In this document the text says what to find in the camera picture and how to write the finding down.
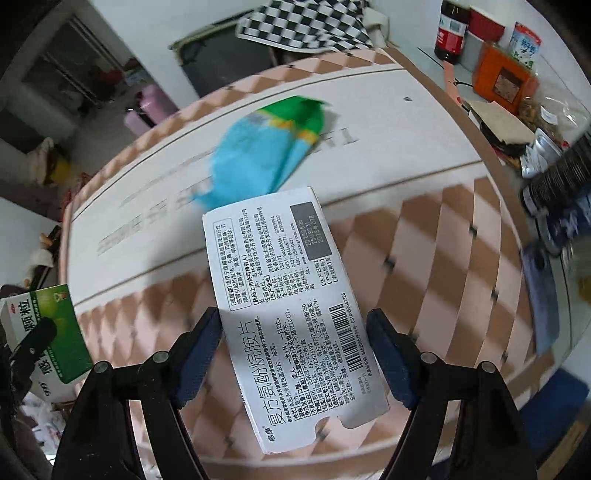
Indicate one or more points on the red white canister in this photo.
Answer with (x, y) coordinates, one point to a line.
(485, 32)

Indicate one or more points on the brown cardboard piece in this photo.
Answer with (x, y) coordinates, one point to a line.
(501, 122)

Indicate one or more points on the diamond pattern tablecloth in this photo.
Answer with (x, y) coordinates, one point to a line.
(415, 230)

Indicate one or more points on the green and white medicine box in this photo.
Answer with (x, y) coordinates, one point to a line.
(69, 341)

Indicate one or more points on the blue and green plastic packet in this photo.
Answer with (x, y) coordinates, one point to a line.
(258, 152)

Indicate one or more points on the small milk carton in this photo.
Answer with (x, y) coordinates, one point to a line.
(525, 46)

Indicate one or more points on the black and white checkered cloth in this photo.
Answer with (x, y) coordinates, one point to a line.
(314, 23)

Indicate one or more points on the yellow bucket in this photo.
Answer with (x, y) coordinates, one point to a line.
(62, 170)

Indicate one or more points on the clear snack bag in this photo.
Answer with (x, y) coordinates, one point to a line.
(551, 113)

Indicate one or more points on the lilac suitcase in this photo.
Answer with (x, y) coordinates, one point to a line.
(137, 123)

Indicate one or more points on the cola bottle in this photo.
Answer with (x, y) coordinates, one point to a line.
(451, 34)

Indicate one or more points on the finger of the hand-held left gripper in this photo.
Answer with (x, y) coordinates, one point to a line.
(34, 341)

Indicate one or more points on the blue cushioned chair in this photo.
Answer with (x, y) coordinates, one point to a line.
(568, 415)

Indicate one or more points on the silver foil packet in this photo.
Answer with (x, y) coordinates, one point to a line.
(540, 154)

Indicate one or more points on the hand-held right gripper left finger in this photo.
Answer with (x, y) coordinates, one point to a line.
(198, 357)

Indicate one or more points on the pink suitcase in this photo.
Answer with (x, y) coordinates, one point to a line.
(157, 104)

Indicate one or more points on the dark folding bed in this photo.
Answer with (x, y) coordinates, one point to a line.
(221, 64)

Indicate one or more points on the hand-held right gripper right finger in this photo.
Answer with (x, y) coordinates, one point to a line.
(388, 353)

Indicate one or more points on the orange box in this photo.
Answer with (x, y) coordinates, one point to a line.
(505, 78)

